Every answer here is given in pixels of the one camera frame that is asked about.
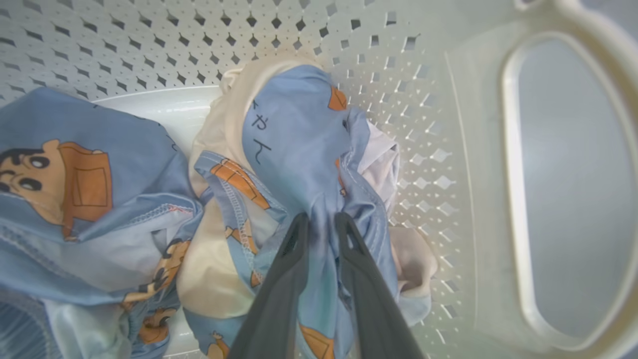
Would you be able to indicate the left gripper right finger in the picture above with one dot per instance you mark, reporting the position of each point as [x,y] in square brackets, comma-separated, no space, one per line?
[374,304]

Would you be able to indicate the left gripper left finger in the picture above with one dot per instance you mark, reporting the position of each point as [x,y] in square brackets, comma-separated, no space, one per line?
[274,304]

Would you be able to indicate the blue and cream cartoon garment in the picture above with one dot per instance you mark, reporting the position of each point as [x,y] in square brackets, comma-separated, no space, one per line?
[299,149]

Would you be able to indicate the blue cartoon-print garment with face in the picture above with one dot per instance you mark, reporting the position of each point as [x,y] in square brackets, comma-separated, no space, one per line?
[89,199]

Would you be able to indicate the cream perforated laundry basket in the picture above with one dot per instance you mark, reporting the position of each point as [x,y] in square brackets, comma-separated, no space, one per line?
[398,75]

